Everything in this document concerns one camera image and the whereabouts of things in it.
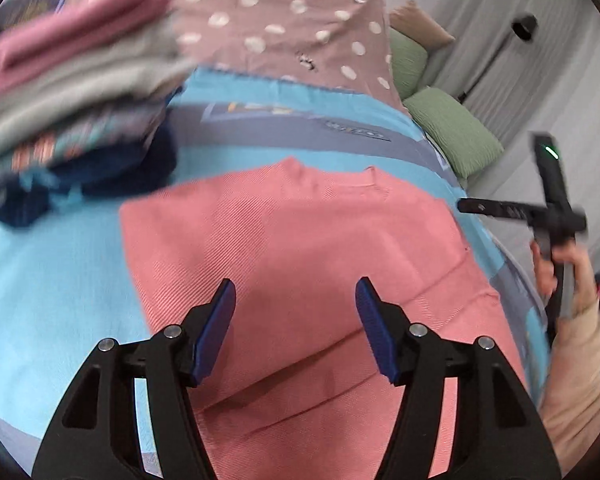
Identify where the person's right forearm beige sleeve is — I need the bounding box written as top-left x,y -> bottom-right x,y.
536,302 -> 600,476

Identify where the large green pillow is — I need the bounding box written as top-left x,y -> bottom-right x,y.
403,86 -> 505,180

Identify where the brown polka dot quilt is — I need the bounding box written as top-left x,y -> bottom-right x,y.
59,0 -> 407,107

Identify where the folded pink cloth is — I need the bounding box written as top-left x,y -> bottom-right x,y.
0,0 -> 177,98

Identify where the folded navy blue cloth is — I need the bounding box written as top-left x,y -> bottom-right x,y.
0,122 -> 179,229

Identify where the person's right hand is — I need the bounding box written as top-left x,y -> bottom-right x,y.
529,239 -> 600,323

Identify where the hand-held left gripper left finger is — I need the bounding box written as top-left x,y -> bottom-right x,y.
32,278 -> 237,480

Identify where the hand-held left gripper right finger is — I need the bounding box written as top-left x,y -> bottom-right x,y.
355,276 -> 564,480

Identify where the small green pillow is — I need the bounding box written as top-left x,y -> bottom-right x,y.
388,27 -> 429,101

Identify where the beige pillow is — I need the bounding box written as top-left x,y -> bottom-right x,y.
389,0 -> 456,52

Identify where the folded patterned teal cloth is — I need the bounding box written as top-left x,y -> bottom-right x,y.
0,104 -> 167,197

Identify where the light blue printed bed sheet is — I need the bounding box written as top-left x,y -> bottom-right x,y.
0,66 -> 552,480

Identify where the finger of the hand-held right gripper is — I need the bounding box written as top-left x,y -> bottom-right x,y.
457,198 -> 532,221

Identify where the pile of folded clothes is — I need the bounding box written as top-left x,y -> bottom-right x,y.
0,29 -> 197,167

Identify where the black floor lamp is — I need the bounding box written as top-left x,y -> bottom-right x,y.
456,13 -> 539,104

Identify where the salmon pink knit top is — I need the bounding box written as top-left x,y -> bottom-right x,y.
118,156 -> 531,480

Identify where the grey curtain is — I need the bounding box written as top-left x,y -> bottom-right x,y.
380,0 -> 600,281

